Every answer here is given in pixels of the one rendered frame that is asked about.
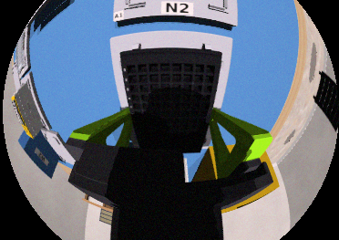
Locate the blue bench mat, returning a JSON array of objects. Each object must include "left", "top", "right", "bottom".
[{"left": 21, "top": 0, "right": 299, "bottom": 143}]

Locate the blue bin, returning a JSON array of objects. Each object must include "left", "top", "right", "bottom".
[{"left": 18, "top": 130, "right": 60, "bottom": 179}]

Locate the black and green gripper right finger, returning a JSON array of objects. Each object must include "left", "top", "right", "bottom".
[{"left": 209, "top": 108, "right": 272, "bottom": 179}]

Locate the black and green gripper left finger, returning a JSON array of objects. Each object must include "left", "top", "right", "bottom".
[{"left": 69, "top": 108, "right": 133, "bottom": 147}]

